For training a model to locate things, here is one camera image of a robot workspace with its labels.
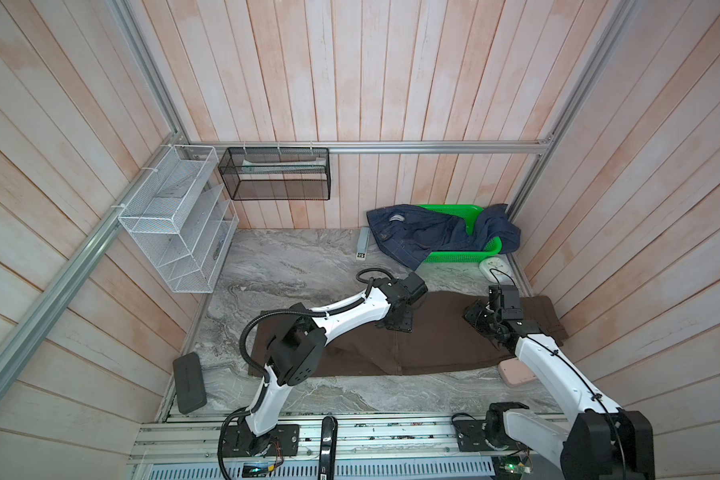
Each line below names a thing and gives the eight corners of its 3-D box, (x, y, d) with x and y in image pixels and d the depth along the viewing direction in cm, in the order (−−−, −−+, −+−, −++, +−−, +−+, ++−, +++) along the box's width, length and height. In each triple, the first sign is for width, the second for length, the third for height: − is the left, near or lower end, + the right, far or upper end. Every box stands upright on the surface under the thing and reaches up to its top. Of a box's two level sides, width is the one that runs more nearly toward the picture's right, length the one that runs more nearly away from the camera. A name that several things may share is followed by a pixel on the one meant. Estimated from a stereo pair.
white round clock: (483, 282, 107) (486, 276, 104) (476, 261, 113) (479, 255, 110) (511, 282, 107) (516, 276, 104) (503, 261, 113) (507, 255, 110)
